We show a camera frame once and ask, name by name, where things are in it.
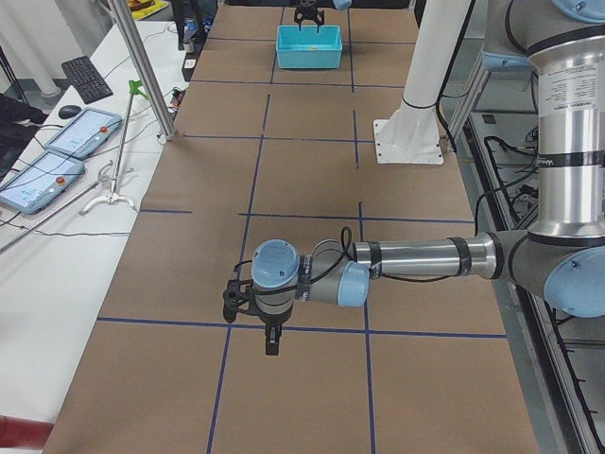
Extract black computer mouse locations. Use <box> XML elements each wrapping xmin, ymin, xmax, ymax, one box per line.
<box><xmin>58</xmin><ymin>104</ymin><xmax>82</xmax><ymax>119</ymax></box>

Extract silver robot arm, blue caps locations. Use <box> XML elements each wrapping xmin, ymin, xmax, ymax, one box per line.
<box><xmin>248</xmin><ymin>1</ymin><xmax>604</xmax><ymax>356</ymax></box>

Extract teach pendant tablet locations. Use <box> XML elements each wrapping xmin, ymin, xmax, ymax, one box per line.
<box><xmin>1</xmin><ymin>151</ymin><xmax>85</xmax><ymax>215</ymax></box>
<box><xmin>43</xmin><ymin>108</ymin><xmax>122</xmax><ymax>160</ymax></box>

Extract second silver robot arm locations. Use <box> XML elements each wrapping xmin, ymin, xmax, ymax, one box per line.
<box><xmin>332</xmin><ymin>0</ymin><xmax>353</xmax><ymax>10</ymax></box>

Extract teal plastic bin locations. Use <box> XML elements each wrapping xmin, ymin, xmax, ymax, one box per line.
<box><xmin>276</xmin><ymin>25</ymin><xmax>343</xmax><ymax>70</ymax></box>

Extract black keyboard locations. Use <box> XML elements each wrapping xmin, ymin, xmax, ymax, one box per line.
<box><xmin>61</xmin><ymin>56</ymin><xmax>113</xmax><ymax>104</ymax></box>

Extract teach pendant tablet lower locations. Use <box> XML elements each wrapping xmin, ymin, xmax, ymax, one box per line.
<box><xmin>1</xmin><ymin>151</ymin><xmax>85</xmax><ymax>215</ymax></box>

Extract white pillar with base plate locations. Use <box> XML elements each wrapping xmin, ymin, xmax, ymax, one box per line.
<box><xmin>372</xmin><ymin>1</ymin><xmax>487</xmax><ymax>166</ymax></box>

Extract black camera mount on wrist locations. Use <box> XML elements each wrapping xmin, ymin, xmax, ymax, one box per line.
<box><xmin>222</xmin><ymin>278</ymin><xmax>256</xmax><ymax>323</ymax></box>

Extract aluminium frame post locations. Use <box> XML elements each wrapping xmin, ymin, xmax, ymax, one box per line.
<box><xmin>108</xmin><ymin>0</ymin><xmax>177</xmax><ymax>141</ymax></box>

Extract teach pendant tablet upper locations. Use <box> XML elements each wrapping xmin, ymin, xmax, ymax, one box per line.
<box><xmin>43</xmin><ymin>108</ymin><xmax>122</xmax><ymax>160</ymax></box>

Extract silver reacher grabber pole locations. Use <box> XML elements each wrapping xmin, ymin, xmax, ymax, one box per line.
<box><xmin>0</xmin><ymin>160</ymin><xmax>113</xmax><ymax>254</ymax></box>

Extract black gripper, second arm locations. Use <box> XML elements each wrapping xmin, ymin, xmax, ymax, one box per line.
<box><xmin>294</xmin><ymin>0</ymin><xmax>324</xmax><ymax>32</ymax></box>

